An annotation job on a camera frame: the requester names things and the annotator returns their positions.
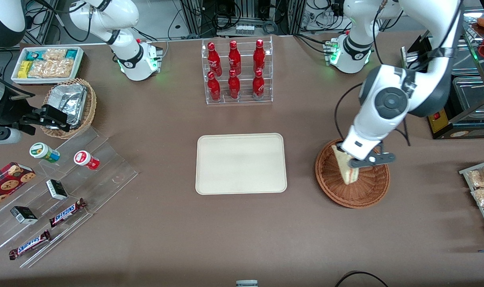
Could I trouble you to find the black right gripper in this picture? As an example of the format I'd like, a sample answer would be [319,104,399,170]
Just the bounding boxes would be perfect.
[0,94,72,132]

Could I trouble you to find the triangular sandwich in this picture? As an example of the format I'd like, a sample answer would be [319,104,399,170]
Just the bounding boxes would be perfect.
[332,144,360,185]

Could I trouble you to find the brown wicker basket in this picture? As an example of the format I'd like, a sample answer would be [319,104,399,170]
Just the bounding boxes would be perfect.
[315,138,390,209]

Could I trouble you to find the light wicker basket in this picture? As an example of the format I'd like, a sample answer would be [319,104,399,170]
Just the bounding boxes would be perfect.
[40,78,97,139]

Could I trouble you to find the cream rectangular tray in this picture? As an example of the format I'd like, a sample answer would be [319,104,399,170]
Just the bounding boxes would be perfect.
[195,133,287,195]

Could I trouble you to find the silver foil wrapped pack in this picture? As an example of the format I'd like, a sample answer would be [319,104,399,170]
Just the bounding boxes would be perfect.
[47,84,87,126]

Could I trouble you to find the green lidded snack jar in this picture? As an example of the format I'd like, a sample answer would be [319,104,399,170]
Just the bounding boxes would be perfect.
[30,142,61,163]

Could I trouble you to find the white plastic bin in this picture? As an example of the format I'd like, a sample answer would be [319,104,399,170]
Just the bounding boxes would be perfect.
[11,46,84,85]

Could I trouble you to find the clear cracker bag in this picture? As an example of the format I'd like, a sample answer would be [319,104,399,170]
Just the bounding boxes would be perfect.
[28,59,75,78]
[43,49,67,61]

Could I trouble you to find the red lidded snack jar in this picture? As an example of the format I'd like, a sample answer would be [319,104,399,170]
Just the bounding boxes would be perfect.
[74,150,100,171]

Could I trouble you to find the black food warmer appliance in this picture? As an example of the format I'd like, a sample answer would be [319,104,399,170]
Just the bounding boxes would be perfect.
[401,6,484,140]

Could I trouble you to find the small dark green box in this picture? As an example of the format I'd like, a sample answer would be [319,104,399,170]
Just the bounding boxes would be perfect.
[10,206,38,224]
[46,179,68,201]

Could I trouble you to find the red chocolate chip cookie box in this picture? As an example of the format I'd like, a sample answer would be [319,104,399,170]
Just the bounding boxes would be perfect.
[0,161,36,212]

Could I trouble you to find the clear acrylic stepped stand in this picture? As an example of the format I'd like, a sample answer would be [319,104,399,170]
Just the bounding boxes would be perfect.
[0,127,139,268]

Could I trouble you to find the Snickers chocolate bar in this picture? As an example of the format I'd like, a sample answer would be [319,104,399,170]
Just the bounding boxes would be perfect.
[9,230,51,260]
[49,198,87,228]

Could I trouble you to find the steel food pan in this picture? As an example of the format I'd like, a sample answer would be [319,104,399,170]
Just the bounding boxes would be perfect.
[451,40,482,75]
[453,76,484,120]

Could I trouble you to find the red soda bottle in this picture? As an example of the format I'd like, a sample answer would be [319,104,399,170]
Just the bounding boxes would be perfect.
[252,69,265,98]
[253,39,266,73]
[228,40,242,75]
[228,70,241,99]
[207,72,222,101]
[207,42,222,77]

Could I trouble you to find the clear acrylic bottle rack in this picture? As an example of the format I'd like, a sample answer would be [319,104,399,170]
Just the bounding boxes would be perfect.
[201,36,273,105]

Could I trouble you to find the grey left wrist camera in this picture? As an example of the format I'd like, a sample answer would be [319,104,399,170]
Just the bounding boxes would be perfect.
[349,153,396,168]

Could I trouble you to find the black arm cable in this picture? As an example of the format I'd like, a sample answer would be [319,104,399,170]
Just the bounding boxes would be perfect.
[334,82,411,147]

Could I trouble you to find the black looped cable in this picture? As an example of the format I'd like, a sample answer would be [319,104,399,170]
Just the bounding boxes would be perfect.
[335,271,388,287]

